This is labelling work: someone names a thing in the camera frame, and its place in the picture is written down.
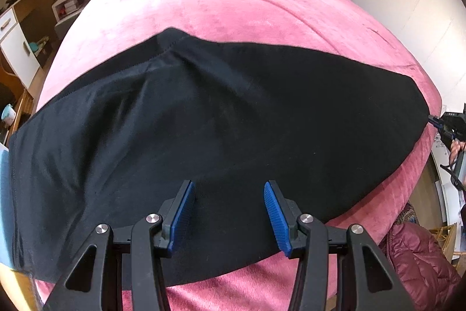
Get black pants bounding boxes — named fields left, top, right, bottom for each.
left=9, top=28, right=429, bottom=286

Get person right hand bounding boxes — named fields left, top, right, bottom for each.
left=449, top=140, right=465, bottom=164

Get maroon puffer jacket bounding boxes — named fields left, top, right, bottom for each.
left=379, top=223, right=460, bottom=310

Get blue white chair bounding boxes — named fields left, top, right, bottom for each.
left=0, top=145, right=15, bottom=269

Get teal white jar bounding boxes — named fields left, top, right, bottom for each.
left=1, top=104, right=17, bottom=127

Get pink bed sheet mattress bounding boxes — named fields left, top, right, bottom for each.
left=36, top=0, right=442, bottom=310

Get white grey bedside table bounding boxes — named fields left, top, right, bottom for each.
left=52, top=0, right=90, bottom=41

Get wooden desk with white cabinet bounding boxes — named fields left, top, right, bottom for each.
left=1, top=0, right=57, bottom=145

